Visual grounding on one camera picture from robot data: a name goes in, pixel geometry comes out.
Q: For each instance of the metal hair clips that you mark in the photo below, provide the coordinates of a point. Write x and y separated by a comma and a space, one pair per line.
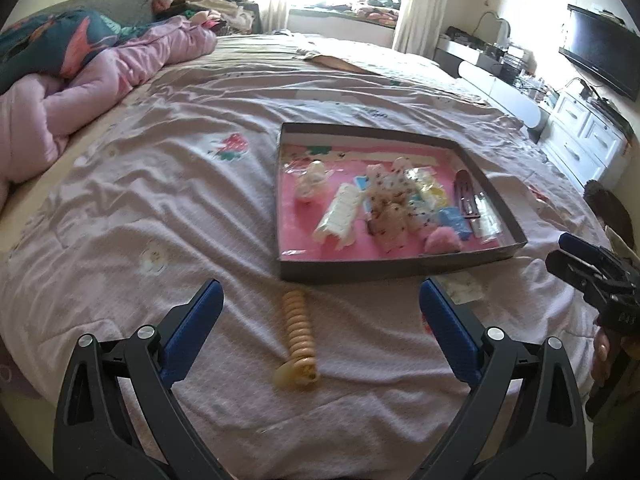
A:
466, 195

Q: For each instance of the clear plastic packet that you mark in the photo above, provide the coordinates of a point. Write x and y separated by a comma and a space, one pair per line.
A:
485, 220

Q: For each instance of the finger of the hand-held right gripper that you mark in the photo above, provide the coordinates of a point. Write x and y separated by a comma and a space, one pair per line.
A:
582, 250
570, 272

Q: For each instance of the cluttered white desk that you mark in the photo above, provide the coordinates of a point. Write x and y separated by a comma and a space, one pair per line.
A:
480, 50

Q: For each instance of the beige folded blanket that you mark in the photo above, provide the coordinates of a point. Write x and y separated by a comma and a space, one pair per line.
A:
360, 55

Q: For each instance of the grey green pillow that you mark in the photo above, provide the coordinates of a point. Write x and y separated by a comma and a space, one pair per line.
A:
100, 2

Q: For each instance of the person's right hand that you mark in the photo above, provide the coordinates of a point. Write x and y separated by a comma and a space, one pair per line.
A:
601, 355

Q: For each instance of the pink quilt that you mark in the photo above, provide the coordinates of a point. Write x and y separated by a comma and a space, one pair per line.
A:
100, 85

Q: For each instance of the blue packet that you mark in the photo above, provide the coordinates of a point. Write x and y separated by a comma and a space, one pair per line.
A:
452, 221

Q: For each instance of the brown furry toy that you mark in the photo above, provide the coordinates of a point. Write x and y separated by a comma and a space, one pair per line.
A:
607, 205

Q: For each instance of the yellow packet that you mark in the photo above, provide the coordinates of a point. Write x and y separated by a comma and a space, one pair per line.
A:
432, 192

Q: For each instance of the white flower hair accessory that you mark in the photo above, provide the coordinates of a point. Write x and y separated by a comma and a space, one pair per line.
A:
310, 182

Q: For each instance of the black television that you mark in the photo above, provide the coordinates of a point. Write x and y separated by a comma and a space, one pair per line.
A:
600, 50

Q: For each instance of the grey tray with pink liner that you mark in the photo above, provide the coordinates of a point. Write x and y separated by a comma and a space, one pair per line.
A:
320, 255

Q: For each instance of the white dresser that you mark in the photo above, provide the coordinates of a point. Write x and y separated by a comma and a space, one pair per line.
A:
580, 135

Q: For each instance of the white patterned hair bow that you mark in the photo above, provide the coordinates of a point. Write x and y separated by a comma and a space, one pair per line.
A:
390, 205

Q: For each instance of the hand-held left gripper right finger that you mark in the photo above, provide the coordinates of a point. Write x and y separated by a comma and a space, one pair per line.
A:
450, 330

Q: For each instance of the black set-top box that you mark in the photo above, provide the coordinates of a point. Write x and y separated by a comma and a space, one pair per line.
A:
607, 107

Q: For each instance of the pile of clothes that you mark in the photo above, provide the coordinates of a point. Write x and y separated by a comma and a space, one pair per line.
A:
220, 10

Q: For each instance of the white hair claw clip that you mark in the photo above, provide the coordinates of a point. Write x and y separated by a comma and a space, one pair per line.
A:
340, 212

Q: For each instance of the clothes on window sill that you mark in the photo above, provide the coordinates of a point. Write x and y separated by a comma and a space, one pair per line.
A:
375, 10

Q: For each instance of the teal patterned blanket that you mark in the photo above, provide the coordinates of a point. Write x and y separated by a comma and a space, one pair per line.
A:
50, 42

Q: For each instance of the cream curtain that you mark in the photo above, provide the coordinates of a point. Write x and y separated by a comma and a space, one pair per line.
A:
417, 5

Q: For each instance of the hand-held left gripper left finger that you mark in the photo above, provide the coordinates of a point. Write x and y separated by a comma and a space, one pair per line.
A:
195, 330

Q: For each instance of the pink fluffy hair accessory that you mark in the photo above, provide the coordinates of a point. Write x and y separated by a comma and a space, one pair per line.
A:
442, 241

